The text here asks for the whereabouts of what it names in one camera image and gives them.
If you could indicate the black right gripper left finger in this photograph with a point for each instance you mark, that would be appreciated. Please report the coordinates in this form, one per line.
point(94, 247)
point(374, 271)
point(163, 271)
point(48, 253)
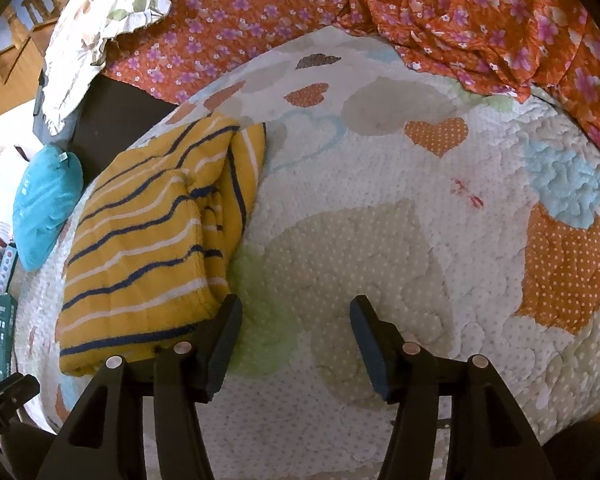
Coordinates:
point(103, 437)

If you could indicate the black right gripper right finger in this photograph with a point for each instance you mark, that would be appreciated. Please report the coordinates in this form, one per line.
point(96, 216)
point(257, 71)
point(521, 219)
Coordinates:
point(490, 438)

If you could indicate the yellow striped small shirt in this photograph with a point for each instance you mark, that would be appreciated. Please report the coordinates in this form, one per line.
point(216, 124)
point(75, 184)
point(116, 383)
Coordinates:
point(151, 249)

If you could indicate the green remote control box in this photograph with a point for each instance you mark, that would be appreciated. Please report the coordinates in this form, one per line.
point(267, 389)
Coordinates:
point(8, 308)

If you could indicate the white quilted heart blanket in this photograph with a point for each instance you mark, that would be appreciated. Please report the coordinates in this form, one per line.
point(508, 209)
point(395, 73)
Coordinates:
point(471, 223)

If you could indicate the teal blue cloth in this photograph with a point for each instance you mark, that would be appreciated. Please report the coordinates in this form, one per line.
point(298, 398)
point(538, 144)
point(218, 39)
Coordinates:
point(50, 188)

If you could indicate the white plastic bag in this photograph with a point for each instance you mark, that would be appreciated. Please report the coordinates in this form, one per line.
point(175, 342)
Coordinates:
point(18, 144)

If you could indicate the wooden stair railing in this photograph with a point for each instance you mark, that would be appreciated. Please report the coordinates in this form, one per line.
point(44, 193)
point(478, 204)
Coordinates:
point(25, 30)

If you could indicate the red floral bedsheet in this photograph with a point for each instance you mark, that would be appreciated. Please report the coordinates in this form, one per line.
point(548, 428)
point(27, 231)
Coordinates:
point(488, 46)

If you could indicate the white floral pillow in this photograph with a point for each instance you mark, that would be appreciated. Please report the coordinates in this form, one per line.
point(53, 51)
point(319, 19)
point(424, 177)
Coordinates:
point(77, 52)

